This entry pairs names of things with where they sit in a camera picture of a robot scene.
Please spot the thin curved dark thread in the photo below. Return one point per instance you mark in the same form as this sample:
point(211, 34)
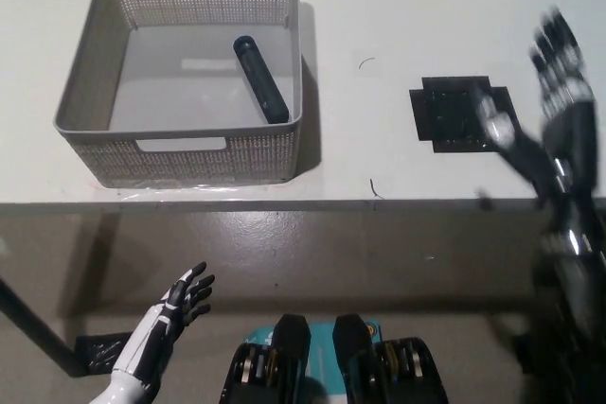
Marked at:
point(364, 60)

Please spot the black floor foot plate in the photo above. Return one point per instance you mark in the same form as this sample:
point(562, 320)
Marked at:
point(99, 352)

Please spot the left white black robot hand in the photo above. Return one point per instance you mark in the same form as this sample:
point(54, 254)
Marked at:
point(151, 338)

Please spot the dark grey electric screwdriver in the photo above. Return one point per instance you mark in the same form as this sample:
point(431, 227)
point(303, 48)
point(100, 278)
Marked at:
point(260, 77)

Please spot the black metal table leg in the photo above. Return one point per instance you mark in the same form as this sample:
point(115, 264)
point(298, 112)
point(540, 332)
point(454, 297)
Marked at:
point(33, 323)

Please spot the clear tape strip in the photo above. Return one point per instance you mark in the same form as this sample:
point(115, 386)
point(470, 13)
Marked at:
point(165, 185)

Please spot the grey perforated plastic basket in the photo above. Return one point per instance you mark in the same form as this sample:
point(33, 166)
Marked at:
point(189, 92)

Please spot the black perforated holder base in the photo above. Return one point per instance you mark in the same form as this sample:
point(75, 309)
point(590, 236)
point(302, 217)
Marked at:
point(445, 115)

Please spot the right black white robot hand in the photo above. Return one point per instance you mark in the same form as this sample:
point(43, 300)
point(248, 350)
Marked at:
point(568, 139)

